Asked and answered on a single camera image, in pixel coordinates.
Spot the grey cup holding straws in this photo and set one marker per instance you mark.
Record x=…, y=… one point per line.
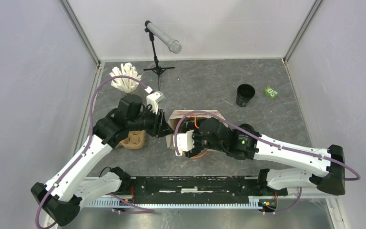
x=135, y=92

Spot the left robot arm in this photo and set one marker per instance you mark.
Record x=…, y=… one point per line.
x=63, y=196

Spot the brown paper takeout bag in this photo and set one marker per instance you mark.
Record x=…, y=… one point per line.
x=176, y=122

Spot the brown cardboard cup carrier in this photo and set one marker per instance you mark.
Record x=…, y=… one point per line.
x=135, y=140

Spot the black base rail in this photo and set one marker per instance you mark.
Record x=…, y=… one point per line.
x=199, y=189

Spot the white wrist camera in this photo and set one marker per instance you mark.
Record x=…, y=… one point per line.
x=183, y=142
x=153, y=98

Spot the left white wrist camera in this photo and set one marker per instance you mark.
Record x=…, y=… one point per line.
x=153, y=98

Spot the green toy block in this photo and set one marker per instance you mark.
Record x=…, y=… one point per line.
x=271, y=92

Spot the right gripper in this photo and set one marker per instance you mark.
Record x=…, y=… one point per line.
x=197, y=148

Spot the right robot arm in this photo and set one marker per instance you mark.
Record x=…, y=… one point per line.
x=307, y=167

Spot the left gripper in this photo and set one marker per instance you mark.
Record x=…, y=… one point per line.
x=160, y=123

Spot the microphone on black tripod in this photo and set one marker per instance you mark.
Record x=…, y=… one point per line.
x=173, y=46

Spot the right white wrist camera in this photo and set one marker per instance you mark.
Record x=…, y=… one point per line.
x=183, y=142

